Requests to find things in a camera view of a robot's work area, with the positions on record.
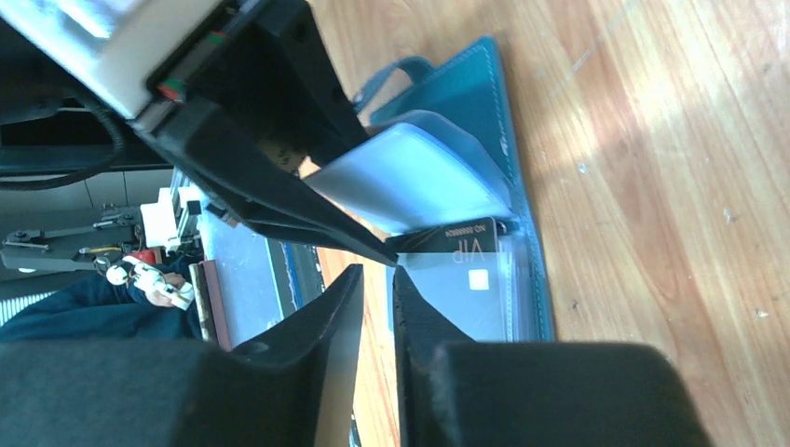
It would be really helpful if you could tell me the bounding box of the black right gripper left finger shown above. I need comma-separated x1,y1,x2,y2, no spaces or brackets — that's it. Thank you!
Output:
1,264,363,446

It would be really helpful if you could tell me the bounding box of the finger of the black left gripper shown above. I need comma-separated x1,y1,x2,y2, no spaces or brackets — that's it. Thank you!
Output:
132,98,398,265

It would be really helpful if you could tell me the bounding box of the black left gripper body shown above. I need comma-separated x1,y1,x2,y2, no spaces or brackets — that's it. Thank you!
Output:
133,1,368,185

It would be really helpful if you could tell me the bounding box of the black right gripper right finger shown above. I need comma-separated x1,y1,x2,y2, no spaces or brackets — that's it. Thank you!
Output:
392,268,712,446

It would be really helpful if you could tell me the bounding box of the black VIP card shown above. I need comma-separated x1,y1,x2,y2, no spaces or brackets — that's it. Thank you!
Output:
385,217,508,255

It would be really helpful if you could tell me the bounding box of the blue leather card holder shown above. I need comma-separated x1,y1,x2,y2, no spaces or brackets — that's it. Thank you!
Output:
306,35,555,342

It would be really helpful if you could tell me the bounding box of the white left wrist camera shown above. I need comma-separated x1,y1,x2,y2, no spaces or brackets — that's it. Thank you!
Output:
0,0,266,121

